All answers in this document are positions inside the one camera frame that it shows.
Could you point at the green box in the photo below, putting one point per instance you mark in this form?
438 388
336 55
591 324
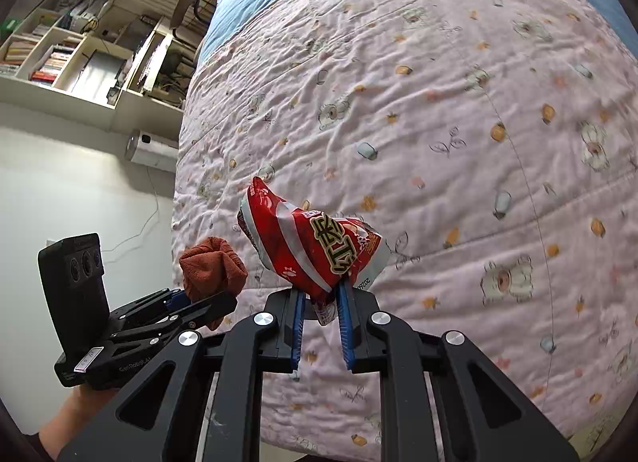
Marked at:
7 29

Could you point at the pink printed blanket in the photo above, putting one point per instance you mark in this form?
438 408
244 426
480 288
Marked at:
423 143

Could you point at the row of books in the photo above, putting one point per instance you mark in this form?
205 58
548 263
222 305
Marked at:
50 65

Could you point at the brown sock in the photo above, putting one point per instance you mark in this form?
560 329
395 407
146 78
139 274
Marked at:
209 267

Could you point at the red snack packet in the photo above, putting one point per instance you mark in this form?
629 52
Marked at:
309 247

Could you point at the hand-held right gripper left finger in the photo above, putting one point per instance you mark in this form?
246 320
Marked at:
297 330

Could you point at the beige chair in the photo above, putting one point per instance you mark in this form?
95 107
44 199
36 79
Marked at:
187 3

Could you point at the white bookshelf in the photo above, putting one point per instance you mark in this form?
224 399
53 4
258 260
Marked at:
60 95

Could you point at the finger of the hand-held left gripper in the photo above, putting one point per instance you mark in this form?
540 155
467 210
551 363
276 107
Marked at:
149 305
199 312

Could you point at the person's left forearm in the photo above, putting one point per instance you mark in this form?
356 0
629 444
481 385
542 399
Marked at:
75 417

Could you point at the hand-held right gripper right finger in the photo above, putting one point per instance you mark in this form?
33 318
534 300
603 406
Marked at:
346 330

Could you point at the white cylindrical appliance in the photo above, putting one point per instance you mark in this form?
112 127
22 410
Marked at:
149 150

